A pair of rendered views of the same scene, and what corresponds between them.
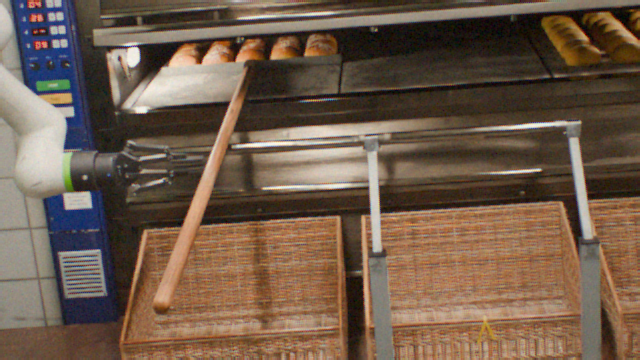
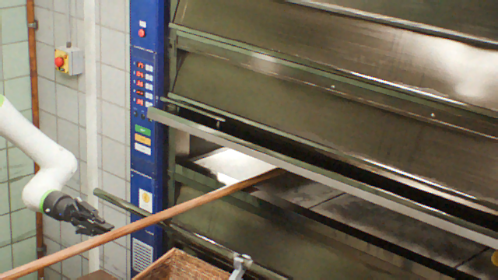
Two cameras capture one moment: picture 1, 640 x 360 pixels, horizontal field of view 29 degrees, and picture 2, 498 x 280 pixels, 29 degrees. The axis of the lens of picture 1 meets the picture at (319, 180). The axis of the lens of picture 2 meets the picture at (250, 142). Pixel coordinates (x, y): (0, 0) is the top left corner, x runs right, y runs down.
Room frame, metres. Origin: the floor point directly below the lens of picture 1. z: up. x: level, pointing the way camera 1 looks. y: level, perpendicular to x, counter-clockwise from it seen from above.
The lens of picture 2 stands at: (0.77, -1.77, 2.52)
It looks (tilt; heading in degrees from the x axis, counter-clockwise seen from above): 20 degrees down; 38
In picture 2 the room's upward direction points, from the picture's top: 2 degrees clockwise
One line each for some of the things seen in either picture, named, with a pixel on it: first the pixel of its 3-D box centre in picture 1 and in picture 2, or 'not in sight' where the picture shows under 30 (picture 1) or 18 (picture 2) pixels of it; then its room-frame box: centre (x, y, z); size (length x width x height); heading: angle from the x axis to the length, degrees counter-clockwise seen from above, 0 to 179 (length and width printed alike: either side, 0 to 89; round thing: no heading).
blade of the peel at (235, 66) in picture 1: (255, 52); not in sight; (3.83, 0.16, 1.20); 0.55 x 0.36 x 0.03; 87
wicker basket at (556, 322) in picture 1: (471, 286); not in sight; (2.91, -0.37, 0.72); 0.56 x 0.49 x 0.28; 87
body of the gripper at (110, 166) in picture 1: (120, 169); (73, 212); (2.66, 0.45, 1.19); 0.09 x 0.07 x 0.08; 87
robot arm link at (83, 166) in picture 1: (88, 170); (60, 205); (2.67, 0.52, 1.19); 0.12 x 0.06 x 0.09; 177
